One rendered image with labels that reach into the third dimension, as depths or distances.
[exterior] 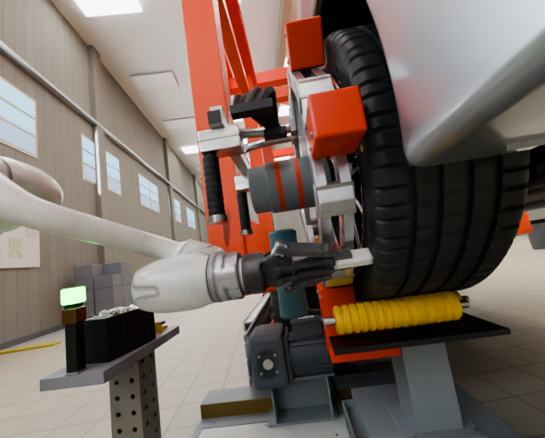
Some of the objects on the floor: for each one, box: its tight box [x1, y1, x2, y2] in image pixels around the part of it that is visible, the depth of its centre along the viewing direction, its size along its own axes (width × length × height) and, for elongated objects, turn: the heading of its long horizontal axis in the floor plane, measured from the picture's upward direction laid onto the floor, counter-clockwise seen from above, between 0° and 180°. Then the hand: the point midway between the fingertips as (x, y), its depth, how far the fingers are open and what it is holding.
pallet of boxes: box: [73, 262, 136, 317], centre depth 527 cm, size 103×69×102 cm
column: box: [109, 350, 162, 438], centre depth 87 cm, size 10×10×42 cm
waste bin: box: [527, 217, 545, 249], centre depth 585 cm, size 50×51×63 cm
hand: (351, 258), depth 49 cm, fingers closed, pressing on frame
